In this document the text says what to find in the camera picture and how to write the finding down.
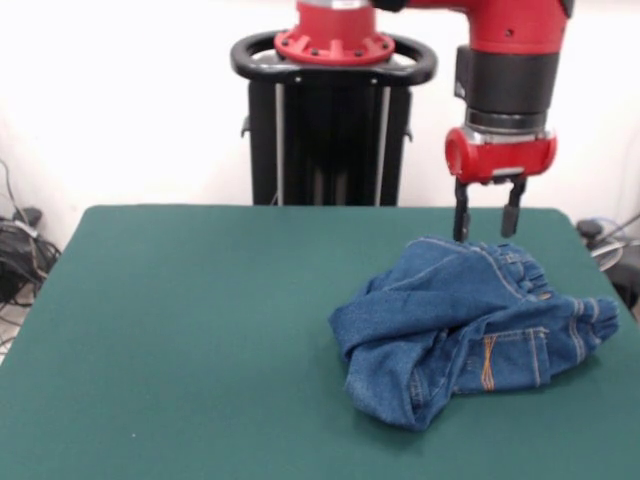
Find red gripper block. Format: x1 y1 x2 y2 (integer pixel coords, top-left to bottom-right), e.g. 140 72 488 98
444 125 558 244

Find blue denim jeans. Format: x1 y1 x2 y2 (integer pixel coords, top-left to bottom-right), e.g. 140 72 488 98
327 235 621 434

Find dark green table cloth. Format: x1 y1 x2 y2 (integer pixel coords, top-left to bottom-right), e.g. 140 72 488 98
0 203 640 480

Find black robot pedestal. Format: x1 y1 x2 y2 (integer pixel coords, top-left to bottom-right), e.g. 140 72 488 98
229 29 439 207

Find tangle of black cables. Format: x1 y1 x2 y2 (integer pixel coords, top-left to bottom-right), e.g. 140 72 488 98
0 159 64 351

